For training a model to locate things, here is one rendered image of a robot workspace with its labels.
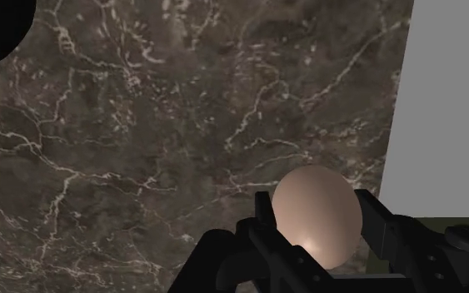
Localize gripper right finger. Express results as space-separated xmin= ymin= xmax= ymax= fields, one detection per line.
xmin=354 ymin=188 xmax=469 ymax=293

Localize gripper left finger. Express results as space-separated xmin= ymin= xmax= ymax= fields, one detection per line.
xmin=167 ymin=191 xmax=332 ymax=293

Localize beige egg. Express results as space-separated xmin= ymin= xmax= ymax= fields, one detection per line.
xmin=272 ymin=164 xmax=364 ymax=271

